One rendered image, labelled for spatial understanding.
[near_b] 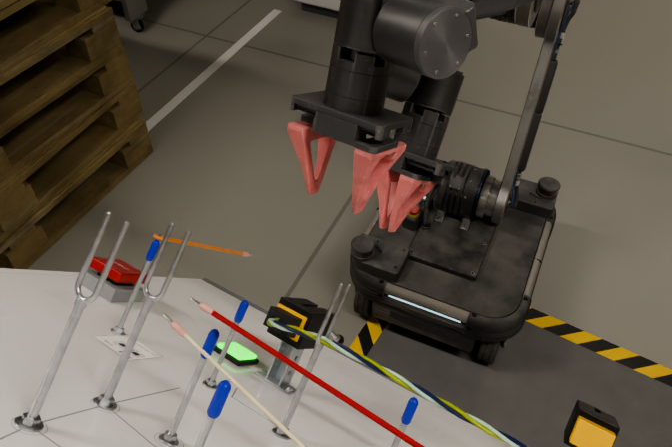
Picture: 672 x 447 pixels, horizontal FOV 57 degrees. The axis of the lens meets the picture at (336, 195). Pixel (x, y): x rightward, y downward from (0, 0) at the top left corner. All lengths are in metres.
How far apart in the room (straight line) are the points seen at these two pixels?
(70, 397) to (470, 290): 1.46
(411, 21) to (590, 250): 1.95
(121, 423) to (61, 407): 0.04
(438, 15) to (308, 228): 1.84
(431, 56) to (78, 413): 0.36
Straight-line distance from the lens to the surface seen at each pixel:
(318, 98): 0.60
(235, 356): 0.70
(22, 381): 0.51
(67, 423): 0.47
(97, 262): 0.77
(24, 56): 2.16
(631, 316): 2.25
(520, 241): 2.00
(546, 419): 1.95
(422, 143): 0.73
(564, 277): 2.27
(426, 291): 1.81
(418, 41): 0.49
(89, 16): 2.32
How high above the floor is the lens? 1.67
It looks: 44 degrees down
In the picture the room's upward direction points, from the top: straight up
